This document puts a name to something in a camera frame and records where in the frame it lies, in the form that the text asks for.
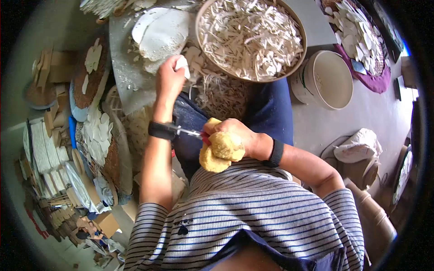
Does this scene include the purple tray of white slices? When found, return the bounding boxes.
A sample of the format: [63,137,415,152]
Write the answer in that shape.
[315,0,393,95]

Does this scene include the pile of white shavings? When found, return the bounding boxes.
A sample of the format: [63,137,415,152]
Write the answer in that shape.
[199,0,304,81]

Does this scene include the heap of thin pale trimmings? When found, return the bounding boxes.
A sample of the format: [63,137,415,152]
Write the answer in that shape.
[185,46,250,120]

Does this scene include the black wrist band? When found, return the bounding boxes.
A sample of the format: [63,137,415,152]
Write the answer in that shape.
[263,138,285,168]
[148,121,177,141]

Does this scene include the white plastic bucket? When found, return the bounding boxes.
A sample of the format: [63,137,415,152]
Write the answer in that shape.
[290,50,354,111]

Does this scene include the stack of white round slabs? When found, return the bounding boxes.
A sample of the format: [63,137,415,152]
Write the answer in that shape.
[131,7,191,75]

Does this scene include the person's right hand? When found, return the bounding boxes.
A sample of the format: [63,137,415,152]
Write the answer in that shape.
[203,118,274,160]

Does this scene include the white plastic lattice basket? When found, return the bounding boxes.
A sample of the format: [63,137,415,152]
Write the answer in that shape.
[103,86,123,117]

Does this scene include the large round bamboo basket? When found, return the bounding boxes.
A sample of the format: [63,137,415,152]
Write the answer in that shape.
[195,0,308,83]

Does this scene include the small white chunk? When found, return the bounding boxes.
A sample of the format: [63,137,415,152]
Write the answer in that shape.
[175,56,191,80]

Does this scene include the woven tray heaped with slices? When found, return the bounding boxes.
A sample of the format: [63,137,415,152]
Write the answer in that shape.
[75,105,133,206]

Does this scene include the person's right fingers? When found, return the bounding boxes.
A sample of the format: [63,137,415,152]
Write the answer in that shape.
[203,120,222,142]

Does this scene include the person's legs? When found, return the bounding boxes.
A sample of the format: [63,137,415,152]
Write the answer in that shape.
[172,78,294,181]

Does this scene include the brown woven tray, few slices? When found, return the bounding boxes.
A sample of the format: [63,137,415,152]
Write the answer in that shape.
[69,37,111,123]

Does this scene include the red-handled knife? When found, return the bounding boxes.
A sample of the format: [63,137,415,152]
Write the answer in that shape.
[176,125,212,146]

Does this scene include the yellow spongy lump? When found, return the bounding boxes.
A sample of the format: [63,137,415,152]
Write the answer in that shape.
[199,117,246,173]

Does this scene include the person's left fingers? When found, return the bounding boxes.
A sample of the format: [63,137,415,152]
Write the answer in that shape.
[162,55,186,73]

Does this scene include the white plastic bag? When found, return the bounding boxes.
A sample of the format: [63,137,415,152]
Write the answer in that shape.
[334,128,383,164]

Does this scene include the grey dusty work board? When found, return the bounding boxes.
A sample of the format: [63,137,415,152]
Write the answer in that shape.
[108,0,204,116]

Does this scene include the stacks of white flat strips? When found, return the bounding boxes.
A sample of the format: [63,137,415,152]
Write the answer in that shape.
[22,121,72,200]

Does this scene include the person's body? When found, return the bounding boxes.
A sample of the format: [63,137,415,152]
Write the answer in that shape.
[124,157,365,271]

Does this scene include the dark round tray of slices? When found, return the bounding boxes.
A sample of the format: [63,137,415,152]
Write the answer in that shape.
[392,145,414,206]

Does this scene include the cardboard boxes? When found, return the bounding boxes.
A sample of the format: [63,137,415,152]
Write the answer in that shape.
[31,47,78,89]

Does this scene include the person's left hand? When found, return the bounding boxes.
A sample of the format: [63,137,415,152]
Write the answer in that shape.
[155,55,190,102]

